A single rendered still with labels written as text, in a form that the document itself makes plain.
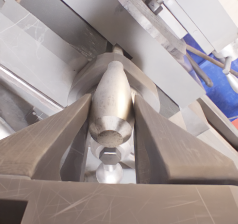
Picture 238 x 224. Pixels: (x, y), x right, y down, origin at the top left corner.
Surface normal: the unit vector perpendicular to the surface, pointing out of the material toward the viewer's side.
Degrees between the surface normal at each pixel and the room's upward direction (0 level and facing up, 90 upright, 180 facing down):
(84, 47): 0
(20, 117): 90
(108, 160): 90
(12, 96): 90
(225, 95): 90
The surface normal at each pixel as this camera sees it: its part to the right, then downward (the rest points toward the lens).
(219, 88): -0.02, 0.61
